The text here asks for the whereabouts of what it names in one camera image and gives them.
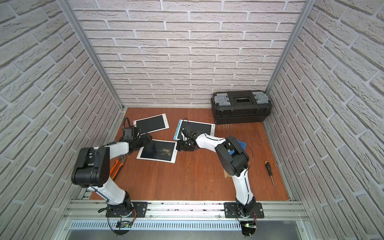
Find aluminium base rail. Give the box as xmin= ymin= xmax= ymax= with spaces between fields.
xmin=62 ymin=200 xmax=309 ymax=231

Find black yellow screwdriver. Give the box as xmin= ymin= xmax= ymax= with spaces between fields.
xmin=265 ymin=161 xmax=276 ymax=188

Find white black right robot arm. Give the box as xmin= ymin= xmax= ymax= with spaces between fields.
xmin=176 ymin=132 xmax=256 ymax=218

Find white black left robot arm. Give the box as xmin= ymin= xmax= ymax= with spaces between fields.
xmin=71 ymin=133 xmax=153 ymax=218

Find black plastic toolbox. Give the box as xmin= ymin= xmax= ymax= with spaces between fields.
xmin=211 ymin=91 xmax=272 ymax=125

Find right aluminium corner post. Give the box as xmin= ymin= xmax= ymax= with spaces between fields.
xmin=265 ymin=0 xmax=316 ymax=95

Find aluminium corner post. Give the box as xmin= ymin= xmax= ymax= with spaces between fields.
xmin=265 ymin=0 xmax=316 ymax=95
xmin=58 ymin=0 xmax=124 ymax=111

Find large white drawing tablet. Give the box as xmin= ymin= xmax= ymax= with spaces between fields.
xmin=137 ymin=140 xmax=178 ymax=164

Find left aluminium corner post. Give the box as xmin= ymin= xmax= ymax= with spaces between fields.
xmin=58 ymin=0 xmax=124 ymax=111

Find blue framed drawing tablet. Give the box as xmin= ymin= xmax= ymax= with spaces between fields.
xmin=174 ymin=118 xmax=216 ymax=141

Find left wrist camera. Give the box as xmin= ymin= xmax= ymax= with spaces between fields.
xmin=122 ymin=126 xmax=141 ymax=142

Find orange handled pliers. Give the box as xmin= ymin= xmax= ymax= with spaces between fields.
xmin=110 ymin=155 xmax=126 ymax=181

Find blue microfiber cloth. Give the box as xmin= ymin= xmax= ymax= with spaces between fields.
xmin=229 ymin=140 xmax=247 ymax=155

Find small white drawing tablet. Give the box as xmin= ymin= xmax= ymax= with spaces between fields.
xmin=133 ymin=113 xmax=169 ymax=135

